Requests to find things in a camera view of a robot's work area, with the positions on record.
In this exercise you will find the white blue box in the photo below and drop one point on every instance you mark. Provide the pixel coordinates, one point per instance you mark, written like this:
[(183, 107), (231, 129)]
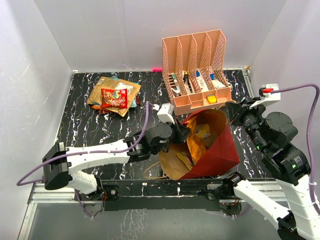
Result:
[(201, 81)]

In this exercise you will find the gold snack bag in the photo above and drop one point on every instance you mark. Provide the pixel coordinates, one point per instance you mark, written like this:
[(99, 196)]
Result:
[(112, 83)]

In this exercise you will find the yellow grey small box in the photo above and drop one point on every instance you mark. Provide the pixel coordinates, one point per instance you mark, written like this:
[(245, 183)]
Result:
[(211, 99)]

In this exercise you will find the teal snack bag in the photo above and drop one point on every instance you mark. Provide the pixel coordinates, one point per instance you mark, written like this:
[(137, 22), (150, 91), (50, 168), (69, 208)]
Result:
[(136, 102)]

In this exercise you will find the peach plastic file organizer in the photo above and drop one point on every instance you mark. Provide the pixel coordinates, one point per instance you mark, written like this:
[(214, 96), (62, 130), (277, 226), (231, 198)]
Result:
[(192, 70)]

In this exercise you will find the yellow snack pouch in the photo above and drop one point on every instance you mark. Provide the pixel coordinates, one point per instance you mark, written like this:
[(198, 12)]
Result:
[(195, 145)]

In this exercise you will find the Fox's fruits candy bag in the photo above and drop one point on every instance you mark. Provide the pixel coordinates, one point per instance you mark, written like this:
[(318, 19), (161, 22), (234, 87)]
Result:
[(100, 110)]

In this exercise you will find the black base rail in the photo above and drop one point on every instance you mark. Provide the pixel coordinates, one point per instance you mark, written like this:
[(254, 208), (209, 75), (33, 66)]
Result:
[(203, 194)]

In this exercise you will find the orange gummy burger packet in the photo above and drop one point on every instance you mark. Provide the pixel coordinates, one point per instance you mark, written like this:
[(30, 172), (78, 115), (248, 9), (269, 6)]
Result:
[(186, 159)]

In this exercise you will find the black yellow marker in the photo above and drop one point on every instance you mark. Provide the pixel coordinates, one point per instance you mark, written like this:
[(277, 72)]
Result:
[(186, 81)]

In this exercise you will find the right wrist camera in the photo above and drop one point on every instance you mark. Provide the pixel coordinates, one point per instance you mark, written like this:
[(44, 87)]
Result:
[(266, 97)]

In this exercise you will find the red brown paper bag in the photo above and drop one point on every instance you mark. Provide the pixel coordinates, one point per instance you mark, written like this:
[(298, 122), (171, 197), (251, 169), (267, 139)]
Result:
[(220, 156)]

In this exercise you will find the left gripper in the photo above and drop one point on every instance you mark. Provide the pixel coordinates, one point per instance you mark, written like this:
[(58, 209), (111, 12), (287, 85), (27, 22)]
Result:
[(181, 132)]

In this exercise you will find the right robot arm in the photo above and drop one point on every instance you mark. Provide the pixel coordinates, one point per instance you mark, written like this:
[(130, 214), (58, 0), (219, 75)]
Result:
[(272, 135)]

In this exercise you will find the red cookie snack packet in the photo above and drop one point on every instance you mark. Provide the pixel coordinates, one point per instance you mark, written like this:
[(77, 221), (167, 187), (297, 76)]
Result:
[(116, 98)]

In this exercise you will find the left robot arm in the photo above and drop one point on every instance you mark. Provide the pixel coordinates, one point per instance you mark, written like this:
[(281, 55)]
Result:
[(64, 166)]

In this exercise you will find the yellow M&M's bag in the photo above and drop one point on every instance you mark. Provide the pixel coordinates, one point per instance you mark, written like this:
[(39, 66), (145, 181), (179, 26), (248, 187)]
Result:
[(202, 131)]

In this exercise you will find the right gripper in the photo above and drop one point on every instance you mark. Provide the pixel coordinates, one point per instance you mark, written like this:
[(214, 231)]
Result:
[(234, 108)]

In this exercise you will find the pink marker on wall edge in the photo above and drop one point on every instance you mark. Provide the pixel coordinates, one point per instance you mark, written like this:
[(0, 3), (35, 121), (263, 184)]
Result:
[(157, 69)]

